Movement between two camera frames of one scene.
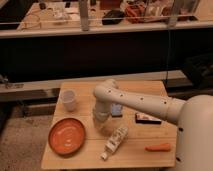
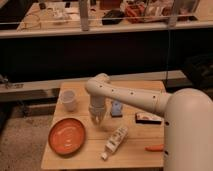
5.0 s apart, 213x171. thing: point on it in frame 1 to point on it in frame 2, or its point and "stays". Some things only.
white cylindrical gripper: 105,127 to 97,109
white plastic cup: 68,97 stays
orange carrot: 158,147 stays
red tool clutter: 135,13 stays
